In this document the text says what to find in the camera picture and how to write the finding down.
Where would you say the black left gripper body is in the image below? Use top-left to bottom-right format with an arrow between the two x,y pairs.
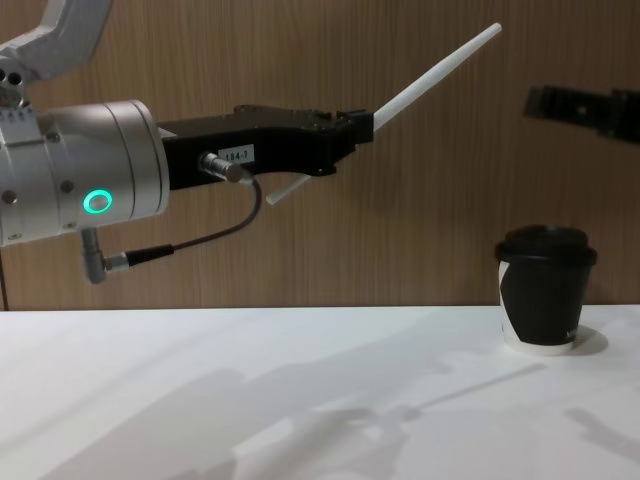
160,103 -> 337,193

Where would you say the white straw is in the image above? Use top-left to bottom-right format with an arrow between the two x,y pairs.
265,22 -> 502,206

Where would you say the black plastic cup lid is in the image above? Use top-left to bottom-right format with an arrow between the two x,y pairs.
493,225 -> 599,267

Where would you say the black paper cup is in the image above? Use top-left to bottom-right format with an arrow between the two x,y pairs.
497,255 -> 587,358

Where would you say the thin dark gripper cable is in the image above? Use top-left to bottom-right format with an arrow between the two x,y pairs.
81,152 -> 264,285

